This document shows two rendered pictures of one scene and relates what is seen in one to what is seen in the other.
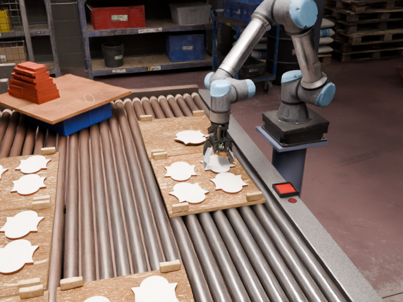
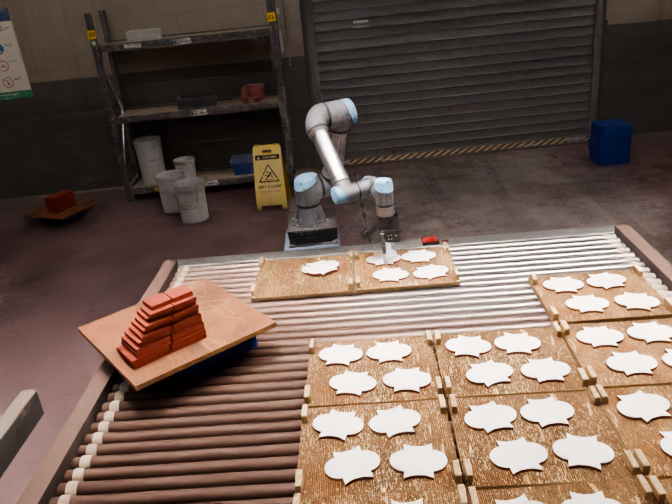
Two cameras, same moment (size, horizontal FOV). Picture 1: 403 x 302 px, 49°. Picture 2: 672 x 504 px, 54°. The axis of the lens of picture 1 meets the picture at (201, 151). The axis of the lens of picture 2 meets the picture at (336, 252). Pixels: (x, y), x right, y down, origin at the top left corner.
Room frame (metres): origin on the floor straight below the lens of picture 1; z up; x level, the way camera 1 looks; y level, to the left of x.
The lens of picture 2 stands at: (0.99, 2.42, 2.11)
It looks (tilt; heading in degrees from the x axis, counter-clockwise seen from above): 24 degrees down; 287
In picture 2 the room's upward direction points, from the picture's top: 6 degrees counter-clockwise
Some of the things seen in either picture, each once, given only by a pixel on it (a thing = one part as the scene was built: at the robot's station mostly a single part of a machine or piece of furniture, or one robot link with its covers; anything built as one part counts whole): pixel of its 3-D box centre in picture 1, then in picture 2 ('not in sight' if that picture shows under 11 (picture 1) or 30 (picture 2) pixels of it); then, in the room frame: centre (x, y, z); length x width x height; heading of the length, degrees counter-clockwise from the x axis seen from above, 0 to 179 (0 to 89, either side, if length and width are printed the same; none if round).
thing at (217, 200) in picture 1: (203, 179); (404, 268); (1.47, -0.01, 0.93); 0.41 x 0.35 x 0.02; 15
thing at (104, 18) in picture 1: (117, 15); not in sight; (5.88, 1.10, 0.78); 0.66 x 0.45 x 0.28; 107
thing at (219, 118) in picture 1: (220, 115); (385, 209); (1.55, -0.07, 1.16); 0.08 x 0.08 x 0.05
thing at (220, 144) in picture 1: (220, 135); (388, 228); (1.54, -0.07, 1.08); 0.09 x 0.08 x 0.12; 15
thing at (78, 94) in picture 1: (62, 95); (175, 327); (2.13, 0.72, 1.03); 0.50 x 0.50 x 0.02; 54
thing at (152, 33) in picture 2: not in sight; (144, 35); (4.69, -3.70, 1.64); 0.32 x 0.22 x 0.10; 17
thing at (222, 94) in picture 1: (220, 96); (383, 192); (1.55, -0.07, 1.24); 0.09 x 0.08 x 0.11; 129
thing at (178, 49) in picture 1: (185, 45); not in sight; (6.17, 0.24, 0.32); 0.50 x 0.41 x 0.37; 104
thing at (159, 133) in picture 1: (180, 135); (304, 276); (1.87, 0.10, 0.93); 0.41 x 0.35 x 0.02; 14
